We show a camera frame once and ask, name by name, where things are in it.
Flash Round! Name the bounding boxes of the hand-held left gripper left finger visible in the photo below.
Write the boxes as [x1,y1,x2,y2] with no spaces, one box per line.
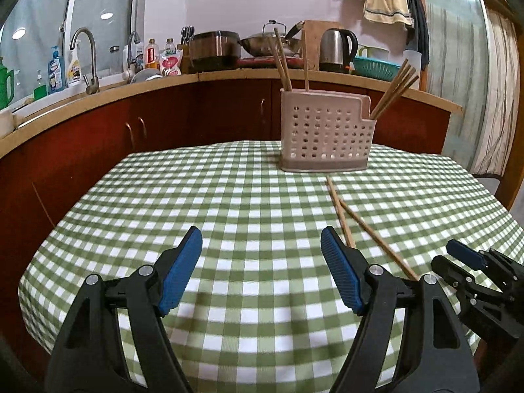
[44,226,203,393]

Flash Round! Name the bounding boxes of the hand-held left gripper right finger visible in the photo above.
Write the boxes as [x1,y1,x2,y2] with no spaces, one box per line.
[320,226,481,393]

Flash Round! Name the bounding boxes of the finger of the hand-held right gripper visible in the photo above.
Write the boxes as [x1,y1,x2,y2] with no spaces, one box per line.
[446,239,524,292]
[432,255,524,340]

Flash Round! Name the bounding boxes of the wooden chopstick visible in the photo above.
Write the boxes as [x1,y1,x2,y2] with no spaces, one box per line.
[377,76,420,120]
[336,198,419,282]
[372,65,413,119]
[326,177,356,250]
[369,59,410,119]
[375,71,417,120]
[277,35,293,91]
[302,28,310,91]
[273,27,290,91]

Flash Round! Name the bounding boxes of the pink perforated utensil holder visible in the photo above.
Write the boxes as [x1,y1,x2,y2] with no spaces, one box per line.
[280,88,371,173]

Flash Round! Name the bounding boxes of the green checkered tablecloth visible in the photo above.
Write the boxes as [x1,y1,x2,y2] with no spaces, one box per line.
[18,141,524,393]

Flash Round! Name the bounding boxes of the beige curtain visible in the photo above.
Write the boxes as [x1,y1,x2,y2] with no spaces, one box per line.
[475,8,521,177]

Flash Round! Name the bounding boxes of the sliding glass door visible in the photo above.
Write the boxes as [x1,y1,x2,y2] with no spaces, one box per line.
[409,0,524,209]

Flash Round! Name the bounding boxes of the dishes in sink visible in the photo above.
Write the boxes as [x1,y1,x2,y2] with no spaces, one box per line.
[122,67,164,85]

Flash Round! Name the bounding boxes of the translucent white container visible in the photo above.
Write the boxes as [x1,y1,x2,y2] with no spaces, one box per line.
[403,49,422,79]

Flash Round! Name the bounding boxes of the teal plastic colander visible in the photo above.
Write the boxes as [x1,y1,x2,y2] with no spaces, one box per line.
[352,56,404,79]

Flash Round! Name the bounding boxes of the red white refill pouch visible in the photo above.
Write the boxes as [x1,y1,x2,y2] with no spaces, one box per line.
[159,49,183,77]

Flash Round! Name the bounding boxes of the cooking oil bottle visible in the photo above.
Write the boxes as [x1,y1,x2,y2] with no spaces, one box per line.
[144,39,159,70]

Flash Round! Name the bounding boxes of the steel electric kettle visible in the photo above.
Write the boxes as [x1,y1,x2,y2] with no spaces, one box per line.
[319,28,359,74]

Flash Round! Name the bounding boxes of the dark rice cooker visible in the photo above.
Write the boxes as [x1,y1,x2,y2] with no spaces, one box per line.
[189,30,242,71]

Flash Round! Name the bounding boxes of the red induction cooker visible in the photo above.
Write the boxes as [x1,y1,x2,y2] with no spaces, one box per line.
[239,56,306,68]

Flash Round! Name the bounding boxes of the chrome water tap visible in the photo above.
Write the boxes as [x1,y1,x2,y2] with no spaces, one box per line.
[125,30,142,71]

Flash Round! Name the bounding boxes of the steel sink faucet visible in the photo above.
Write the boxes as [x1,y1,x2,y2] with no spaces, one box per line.
[69,27,100,95]

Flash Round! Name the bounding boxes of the white spray bottle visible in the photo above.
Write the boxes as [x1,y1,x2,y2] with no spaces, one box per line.
[66,40,83,86]

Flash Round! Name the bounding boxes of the knife block with scissors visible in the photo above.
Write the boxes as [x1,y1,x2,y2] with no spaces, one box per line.
[179,25,196,73]

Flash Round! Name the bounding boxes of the blue dish soap bottle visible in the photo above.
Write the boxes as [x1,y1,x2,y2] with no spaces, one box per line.
[48,46,63,94]

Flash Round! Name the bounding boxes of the steel wok with lid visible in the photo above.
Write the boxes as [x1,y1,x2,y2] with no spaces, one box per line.
[239,20,304,58]

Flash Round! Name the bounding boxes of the dark hanging cloth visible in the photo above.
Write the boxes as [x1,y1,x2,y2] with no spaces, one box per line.
[406,0,430,71]

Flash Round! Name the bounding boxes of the wooden cutting board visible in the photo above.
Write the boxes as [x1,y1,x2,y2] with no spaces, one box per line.
[303,20,342,71]

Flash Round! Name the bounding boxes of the green thermos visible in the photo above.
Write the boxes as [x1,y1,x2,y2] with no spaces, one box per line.
[0,57,15,111]

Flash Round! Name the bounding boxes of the sliding window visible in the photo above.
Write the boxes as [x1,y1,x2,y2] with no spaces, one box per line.
[0,0,142,103]

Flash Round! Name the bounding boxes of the white mug green handle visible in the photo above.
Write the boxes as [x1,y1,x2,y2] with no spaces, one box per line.
[357,45,389,60]

